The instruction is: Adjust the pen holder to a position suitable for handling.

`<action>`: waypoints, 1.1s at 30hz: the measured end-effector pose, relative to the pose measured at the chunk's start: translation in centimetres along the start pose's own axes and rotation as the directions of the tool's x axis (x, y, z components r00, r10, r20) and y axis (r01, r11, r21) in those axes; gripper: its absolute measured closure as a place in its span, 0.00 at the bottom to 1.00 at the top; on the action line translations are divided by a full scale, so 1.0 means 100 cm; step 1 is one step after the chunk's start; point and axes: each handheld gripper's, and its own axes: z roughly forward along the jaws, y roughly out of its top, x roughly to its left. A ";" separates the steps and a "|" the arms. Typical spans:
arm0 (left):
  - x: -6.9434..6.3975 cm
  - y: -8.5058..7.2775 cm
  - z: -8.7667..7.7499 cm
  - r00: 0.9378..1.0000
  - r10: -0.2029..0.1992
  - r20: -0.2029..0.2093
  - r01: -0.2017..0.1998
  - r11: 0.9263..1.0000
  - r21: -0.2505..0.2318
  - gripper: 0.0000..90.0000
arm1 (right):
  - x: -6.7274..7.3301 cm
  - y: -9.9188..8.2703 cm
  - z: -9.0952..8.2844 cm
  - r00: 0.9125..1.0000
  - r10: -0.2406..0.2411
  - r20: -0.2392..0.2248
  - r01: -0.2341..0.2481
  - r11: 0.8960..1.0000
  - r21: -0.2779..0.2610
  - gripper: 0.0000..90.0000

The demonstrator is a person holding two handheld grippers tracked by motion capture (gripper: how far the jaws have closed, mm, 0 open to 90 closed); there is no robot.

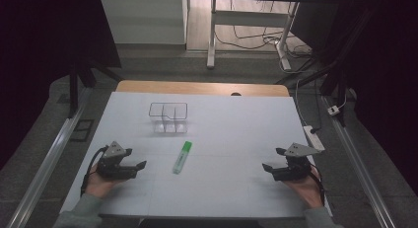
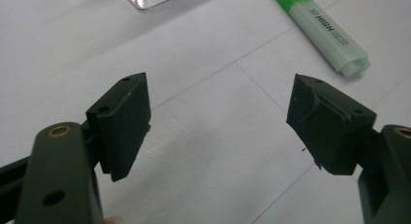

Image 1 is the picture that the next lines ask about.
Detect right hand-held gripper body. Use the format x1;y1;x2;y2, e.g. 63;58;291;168
272;142;321;183

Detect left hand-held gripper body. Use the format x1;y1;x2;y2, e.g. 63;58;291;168
96;141;138;181

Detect person's left hand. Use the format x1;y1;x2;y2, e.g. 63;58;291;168
84;164;123;200

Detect person's right hand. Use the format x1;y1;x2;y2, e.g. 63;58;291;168
283;167;324;210

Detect white power strip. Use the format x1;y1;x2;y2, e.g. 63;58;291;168
302;124;326;153

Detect green highlighter pen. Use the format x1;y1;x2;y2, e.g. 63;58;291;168
173;140;193;176

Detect clear plastic divided box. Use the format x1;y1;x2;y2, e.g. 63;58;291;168
148;102;189;135

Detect white table cover board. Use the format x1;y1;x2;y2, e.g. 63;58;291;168
60;91;333;220

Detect black stand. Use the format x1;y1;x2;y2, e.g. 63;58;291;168
275;10;379;127
66;54;124;119

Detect wooden table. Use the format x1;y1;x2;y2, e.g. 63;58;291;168
114;79;291;98

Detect white cabinet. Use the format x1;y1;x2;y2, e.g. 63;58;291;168
99;0;189;46

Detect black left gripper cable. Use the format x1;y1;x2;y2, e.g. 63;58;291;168
80;144;110;197

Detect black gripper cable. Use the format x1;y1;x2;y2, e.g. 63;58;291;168
80;144;110;197
308;167;327;206

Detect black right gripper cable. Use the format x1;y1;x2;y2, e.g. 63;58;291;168
308;167;327;206

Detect black rectangular floor frame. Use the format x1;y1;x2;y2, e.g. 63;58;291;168
69;118;96;143

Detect white cable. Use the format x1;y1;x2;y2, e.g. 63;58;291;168
278;39;316;127

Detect aluminium rail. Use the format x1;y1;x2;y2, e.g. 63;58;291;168
5;86;94;228
320;95;399;228

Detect black floor cables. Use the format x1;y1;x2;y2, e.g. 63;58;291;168
214;0;314;58

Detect white desk frame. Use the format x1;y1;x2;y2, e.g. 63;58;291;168
206;0;301;72

